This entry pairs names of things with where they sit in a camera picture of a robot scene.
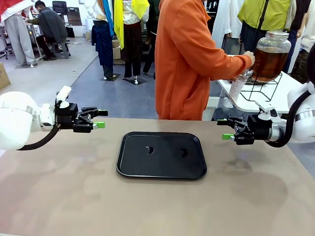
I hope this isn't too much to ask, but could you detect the black wire dispenser stand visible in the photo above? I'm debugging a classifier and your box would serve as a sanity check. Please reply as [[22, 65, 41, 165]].
[[240, 73, 283, 102]]

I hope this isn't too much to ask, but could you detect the white side table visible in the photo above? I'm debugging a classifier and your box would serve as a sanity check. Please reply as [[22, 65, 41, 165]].
[[203, 54, 304, 121]]

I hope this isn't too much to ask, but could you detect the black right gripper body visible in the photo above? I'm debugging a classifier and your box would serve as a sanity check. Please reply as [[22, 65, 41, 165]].
[[233, 114, 273, 146]]

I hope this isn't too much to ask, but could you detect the brown cardboard box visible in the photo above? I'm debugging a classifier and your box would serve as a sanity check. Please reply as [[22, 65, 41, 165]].
[[0, 62, 11, 90]]

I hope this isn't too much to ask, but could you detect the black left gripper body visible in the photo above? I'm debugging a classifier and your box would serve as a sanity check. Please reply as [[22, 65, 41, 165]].
[[54, 103, 94, 134]]

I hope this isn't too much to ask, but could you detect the person right hand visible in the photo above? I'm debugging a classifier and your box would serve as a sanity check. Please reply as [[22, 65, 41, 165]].
[[242, 51, 256, 66]]

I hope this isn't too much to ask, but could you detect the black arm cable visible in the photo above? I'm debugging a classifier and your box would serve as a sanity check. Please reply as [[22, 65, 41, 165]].
[[265, 90, 311, 148], [16, 123, 62, 151]]

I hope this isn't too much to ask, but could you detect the mannequin in lime jacket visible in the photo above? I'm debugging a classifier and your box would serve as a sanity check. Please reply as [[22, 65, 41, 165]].
[[237, 0, 297, 56]]

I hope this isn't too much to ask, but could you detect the mannequin in blue skirt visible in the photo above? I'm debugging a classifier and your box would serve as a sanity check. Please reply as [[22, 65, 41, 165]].
[[85, 0, 121, 82]]

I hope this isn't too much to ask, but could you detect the tan cardboard box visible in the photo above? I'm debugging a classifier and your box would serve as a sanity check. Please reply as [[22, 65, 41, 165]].
[[112, 39, 123, 66]]

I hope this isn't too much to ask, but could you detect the mannequin in brown skirt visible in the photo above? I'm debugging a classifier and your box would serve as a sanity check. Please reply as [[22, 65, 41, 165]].
[[120, 0, 150, 86]]

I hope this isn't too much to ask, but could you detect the white hanging coat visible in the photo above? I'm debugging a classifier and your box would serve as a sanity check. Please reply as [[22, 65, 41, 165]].
[[211, 0, 244, 55]]

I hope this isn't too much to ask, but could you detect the yellow hanging garment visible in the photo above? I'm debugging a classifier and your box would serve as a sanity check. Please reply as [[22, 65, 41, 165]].
[[113, 0, 150, 50]]

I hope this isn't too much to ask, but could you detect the person in orange hoodie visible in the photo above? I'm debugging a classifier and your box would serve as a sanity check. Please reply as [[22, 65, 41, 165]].
[[154, 0, 252, 121]]

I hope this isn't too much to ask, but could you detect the tall clear plastic cup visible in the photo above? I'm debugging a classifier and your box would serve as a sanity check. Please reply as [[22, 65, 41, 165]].
[[228, 69, 251, 105]]

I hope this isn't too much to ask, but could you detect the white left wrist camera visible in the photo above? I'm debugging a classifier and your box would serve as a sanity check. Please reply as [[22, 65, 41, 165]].
[[54, 85, 72, 109]]

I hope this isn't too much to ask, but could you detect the mannequin in grey trousers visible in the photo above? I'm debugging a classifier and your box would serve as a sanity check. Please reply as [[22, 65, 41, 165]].
[[0, 0, 37, 67]]

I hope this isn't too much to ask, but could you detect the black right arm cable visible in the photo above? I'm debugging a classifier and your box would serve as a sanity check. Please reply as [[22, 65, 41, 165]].
[[265, 90, 311, 148]]

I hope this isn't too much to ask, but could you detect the glass tea dispenser jar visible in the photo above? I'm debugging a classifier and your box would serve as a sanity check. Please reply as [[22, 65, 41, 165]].
[[246, 30, 292, 83]]

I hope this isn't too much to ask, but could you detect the dark rectangular board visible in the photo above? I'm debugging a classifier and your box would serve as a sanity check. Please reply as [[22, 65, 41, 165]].
[[66, 7, 83, 27]]

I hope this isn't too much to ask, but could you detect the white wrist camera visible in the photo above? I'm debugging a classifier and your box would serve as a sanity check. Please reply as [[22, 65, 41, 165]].
[[254, 100, 281, 123], [54, 85, 72, 109]]

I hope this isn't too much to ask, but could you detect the black office chair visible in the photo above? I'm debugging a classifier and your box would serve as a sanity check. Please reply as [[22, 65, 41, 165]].
[[52, 0, 68, 25]]

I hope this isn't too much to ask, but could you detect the black plastic tray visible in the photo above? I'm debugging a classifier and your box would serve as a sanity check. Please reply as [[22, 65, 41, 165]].
[[116, 131, 208, 181]]

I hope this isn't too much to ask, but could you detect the person right forearm orange sleeve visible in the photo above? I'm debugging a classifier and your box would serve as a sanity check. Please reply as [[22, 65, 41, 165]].
[[210, 48, 252, 81]]

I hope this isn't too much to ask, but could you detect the grey stool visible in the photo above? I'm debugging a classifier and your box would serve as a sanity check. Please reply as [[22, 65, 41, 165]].
[[50, 41, 71, 59]]

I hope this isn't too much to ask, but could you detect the black tripod pole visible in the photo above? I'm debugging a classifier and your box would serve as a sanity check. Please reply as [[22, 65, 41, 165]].
[[248, 0, 269, 57]]

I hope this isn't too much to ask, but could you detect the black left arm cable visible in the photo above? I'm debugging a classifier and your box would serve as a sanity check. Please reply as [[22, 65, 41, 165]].
[[16, 123, 62, 151]]

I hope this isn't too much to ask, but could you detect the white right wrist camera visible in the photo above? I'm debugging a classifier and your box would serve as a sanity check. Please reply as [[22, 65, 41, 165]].
[[254, 100, 281, 123]]

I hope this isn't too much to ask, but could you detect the mannequin in dark clothes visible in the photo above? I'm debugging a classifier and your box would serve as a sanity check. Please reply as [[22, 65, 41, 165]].
[[142, 0, 160, 76]]

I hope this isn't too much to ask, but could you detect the seated person in dark jacket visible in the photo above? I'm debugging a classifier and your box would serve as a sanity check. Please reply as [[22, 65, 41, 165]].
[[27, 1, 69, 61]]

